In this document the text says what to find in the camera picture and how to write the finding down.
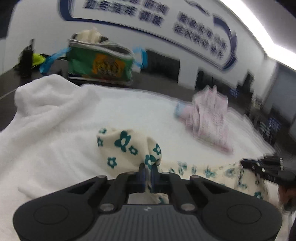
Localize person's right hand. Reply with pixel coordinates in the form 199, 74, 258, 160
278, 182, 295, 212

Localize pink floral folded garment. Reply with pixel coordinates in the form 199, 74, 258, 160
175, 85, 232, 153

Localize green zippered storage bag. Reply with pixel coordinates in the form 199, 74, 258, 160
40, 38, 148, 86

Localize black office chair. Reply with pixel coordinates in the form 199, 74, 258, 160
142, 50, 180, 82
195, 70, 221, 90

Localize yellow-green object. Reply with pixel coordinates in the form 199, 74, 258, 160
32, 53, 46, 68

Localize cream garment green flowers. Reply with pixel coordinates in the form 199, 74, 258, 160
96, 128, 269, 201

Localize white fluffy towel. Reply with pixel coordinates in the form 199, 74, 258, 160
1, 75, 273, 240

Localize cream garment inside bag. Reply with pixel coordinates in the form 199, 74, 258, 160
74, 28, 109, 44

